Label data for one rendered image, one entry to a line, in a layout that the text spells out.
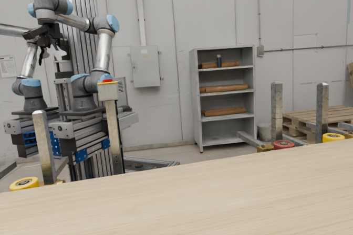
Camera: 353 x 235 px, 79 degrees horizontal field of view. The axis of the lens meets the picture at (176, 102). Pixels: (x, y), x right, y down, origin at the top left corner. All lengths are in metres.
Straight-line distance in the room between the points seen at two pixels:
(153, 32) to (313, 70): 2.82
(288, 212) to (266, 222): 0.07
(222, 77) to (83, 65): 2.45
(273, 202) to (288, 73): 3.64
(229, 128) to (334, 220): 3.27
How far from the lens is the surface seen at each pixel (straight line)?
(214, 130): 3.73
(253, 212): 0.59
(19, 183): 0.94
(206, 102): 3.60
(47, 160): 0.98
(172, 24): 3.56
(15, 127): 1.78
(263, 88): 3.96
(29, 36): 1.12
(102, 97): 0.85
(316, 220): 0.61
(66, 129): 1.38
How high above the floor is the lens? 1.24
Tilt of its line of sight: 8 degrees down
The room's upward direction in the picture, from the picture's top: 4 degrees counter-clockwise
